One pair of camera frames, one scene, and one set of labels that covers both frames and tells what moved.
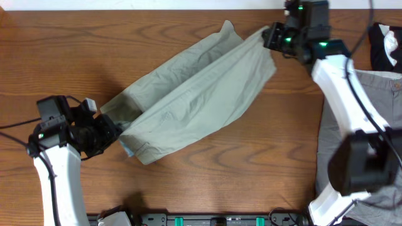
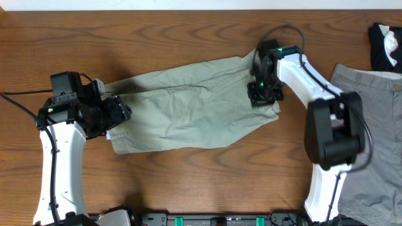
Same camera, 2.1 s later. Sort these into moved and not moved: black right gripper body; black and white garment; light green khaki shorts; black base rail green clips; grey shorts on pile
Moved: light green khaki shorts; black right gripper body
Not moved: grey shorts on pile; black base rail green clips; black and white garment
